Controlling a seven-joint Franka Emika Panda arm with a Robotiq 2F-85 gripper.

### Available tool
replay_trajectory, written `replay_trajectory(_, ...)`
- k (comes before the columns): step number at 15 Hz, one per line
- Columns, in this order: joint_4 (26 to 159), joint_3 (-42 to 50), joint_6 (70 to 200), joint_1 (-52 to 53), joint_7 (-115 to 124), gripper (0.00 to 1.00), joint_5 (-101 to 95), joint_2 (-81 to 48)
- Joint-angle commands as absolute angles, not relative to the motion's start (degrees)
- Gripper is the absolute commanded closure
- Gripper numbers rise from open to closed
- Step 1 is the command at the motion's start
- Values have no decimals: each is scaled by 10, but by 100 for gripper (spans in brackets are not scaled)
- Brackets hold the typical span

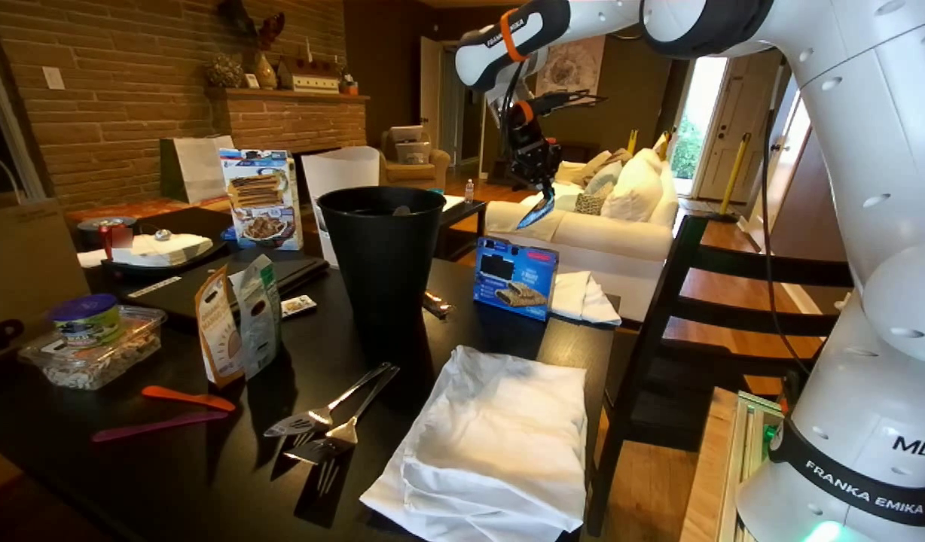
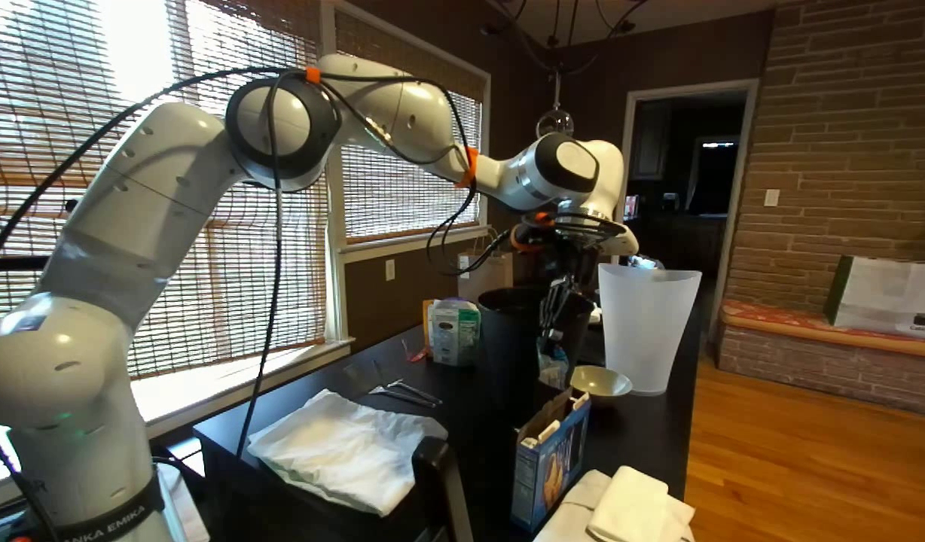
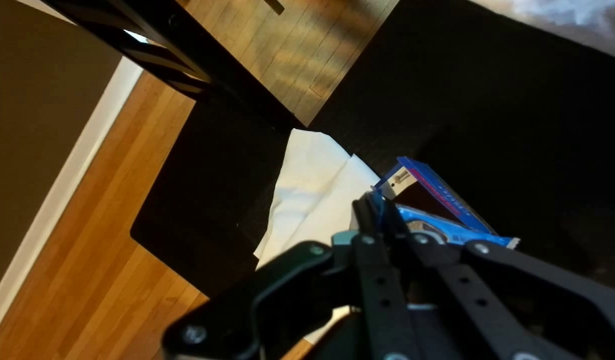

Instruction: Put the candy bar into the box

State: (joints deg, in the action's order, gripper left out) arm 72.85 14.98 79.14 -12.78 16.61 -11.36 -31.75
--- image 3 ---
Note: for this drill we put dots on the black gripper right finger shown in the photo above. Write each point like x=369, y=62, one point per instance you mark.
x=507, y=301

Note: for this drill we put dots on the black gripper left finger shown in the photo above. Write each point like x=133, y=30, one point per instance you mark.
x=380, y=301

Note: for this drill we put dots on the small white folded napkin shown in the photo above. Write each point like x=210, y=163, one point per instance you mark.
x=314, y=192

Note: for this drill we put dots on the black wooden chair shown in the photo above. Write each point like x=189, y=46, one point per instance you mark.
x=153, y=46

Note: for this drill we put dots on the blue cardboard box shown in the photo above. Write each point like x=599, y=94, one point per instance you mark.
x=443, y=192

